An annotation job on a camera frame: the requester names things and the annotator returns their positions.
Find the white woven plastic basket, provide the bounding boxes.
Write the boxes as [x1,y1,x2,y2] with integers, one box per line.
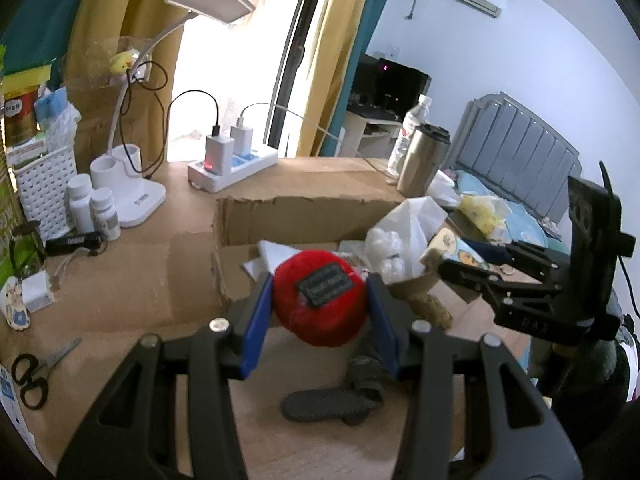
[14,145,77,240]

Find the green glass jar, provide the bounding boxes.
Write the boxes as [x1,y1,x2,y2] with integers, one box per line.
[9,220,47,281]

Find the white power strip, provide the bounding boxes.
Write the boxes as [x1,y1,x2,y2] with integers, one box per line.
[188,139,279,194]

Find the white folded tissue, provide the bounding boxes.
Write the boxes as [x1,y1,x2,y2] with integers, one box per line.
[242,240,300,281]

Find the brown cardboard box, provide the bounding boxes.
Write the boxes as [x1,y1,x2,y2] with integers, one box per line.
[211,195,452,311]

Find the black flashlight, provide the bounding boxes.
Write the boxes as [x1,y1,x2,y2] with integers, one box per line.
[44,232,103,257]

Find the grey bed headboard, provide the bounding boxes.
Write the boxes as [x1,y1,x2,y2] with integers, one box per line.
[444,92,582,223]

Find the red plush pouch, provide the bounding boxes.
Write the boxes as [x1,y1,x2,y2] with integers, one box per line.
[272,249,367,348]

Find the small white plug adapter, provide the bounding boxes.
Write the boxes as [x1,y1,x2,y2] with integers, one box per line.
[21,270,55,313]

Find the white charger black cable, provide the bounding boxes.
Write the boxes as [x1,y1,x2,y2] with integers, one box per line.
[164,89,237,177]

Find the brown plush toy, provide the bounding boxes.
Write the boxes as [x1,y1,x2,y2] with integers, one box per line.
[390,274,454,330]

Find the clear bag cotton balls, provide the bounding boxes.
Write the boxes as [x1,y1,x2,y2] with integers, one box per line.
[363,196,448,285]

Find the black mesh insole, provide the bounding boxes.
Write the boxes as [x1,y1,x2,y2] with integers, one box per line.
[280,388,384,426]

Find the white pill bottle left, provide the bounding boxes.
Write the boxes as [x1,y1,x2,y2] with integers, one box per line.
[66,174,94,234]

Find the white pill bottle right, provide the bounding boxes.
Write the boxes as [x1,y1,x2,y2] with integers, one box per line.
[90,188,122,242]

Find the white desk lamp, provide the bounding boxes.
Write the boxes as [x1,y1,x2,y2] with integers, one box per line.
[90,0,255,229]

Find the black handled scissors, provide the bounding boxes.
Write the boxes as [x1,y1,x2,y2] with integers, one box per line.
[11,338,81,411]

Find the white pill bottle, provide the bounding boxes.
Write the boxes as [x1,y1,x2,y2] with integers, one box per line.
[90,188,122,242]
[66,174,94,234]

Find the yellow curtain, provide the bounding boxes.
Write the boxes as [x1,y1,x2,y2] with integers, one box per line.
[295,0,366,156]

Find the yellow white plastic bag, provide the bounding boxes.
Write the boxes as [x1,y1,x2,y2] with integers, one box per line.
[459,194,512,244]

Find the clear water bottle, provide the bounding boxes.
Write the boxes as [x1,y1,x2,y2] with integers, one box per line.
[386,94,432,180]

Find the small cartoon tissue pack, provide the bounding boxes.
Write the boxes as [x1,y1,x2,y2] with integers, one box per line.
[420,228,489,273]

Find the grey fabric glove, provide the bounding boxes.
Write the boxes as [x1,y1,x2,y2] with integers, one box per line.
[345,330,394,403]

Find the steel travel mug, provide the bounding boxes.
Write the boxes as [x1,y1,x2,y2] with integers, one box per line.
[396,122,450,198]

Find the black monitor on stand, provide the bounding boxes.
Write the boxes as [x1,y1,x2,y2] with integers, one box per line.
[347,54,432,122]

